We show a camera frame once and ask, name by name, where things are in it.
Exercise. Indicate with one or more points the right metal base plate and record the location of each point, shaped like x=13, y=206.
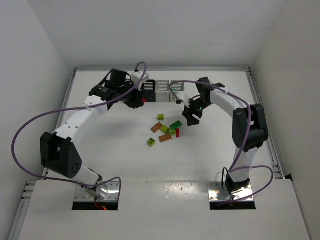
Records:
x=216, y=193

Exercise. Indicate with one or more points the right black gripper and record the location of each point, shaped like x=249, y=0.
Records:
x=191, y=114

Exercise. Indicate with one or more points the brown lego brick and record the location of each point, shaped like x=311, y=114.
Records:
x=156, y=127
x=164, y=138

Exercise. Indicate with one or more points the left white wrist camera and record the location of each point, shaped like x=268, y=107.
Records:
x=139, y=78

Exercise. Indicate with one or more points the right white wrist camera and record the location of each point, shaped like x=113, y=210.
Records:
x=182, y=97

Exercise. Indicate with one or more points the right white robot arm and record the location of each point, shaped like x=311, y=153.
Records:
x=249, y=127

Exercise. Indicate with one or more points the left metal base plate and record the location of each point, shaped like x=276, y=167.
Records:
x=108, y=192

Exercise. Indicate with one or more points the metal base plate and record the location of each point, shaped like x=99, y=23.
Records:
x=108, y=192
x=216, y=193

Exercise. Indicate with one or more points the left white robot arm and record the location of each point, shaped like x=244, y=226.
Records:
x=58, y=150

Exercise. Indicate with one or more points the green 2x3 lego brick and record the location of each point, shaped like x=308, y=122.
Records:
x=175, y=125

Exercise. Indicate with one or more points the brown lego brick upper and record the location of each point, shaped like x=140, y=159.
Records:
x=156, y=127

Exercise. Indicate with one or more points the brown lego brick lower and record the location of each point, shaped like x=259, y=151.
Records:
x=164, y=138

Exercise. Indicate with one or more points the lime small lego brick top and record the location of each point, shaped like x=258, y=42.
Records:
x=160, y=117

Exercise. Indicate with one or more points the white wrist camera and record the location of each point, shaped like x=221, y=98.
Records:
x=182, y=97
x=139, y=78

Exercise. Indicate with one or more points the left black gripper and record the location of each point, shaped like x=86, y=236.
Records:
x=135, y=101

